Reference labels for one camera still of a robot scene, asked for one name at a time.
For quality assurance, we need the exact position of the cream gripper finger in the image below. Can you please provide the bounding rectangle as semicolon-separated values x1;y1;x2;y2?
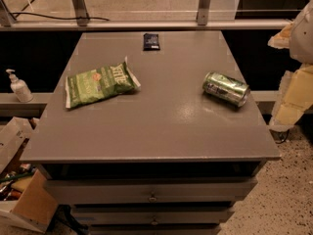
269;64;313;132
268;23;293;49

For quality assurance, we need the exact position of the green soda can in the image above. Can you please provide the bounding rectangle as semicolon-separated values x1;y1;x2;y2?
202;71;250;107

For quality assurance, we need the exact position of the green chip bag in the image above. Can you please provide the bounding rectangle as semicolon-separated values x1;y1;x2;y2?
66;60;141;109

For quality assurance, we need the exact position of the white pump bottle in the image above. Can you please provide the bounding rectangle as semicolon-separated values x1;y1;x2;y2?
6;69;33;103

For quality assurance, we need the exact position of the grey drawer cabinet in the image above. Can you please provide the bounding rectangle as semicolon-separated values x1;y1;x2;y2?
22;31;279;235

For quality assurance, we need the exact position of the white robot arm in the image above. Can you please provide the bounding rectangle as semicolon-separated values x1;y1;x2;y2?
268;0;313;132

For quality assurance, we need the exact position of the open cardboard box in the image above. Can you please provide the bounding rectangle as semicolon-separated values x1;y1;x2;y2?
0;117;58;233

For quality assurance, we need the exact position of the black cable by floor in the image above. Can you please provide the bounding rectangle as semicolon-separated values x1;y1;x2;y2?
275;129;291;145

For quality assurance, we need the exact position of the metal window rail frame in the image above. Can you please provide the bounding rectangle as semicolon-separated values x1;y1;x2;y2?
0;0;313;32

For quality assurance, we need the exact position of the black cable on ledge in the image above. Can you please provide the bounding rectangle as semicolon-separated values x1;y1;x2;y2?
9;11;111;23

